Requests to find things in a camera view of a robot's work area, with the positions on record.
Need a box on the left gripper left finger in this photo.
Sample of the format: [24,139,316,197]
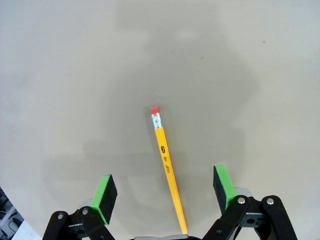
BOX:
[41,173,119,240]

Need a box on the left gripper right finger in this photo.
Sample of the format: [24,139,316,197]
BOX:
[202,164,299,240]

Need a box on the yellow pencil with red eraser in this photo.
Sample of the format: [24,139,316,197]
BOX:
[149,105,188,235]

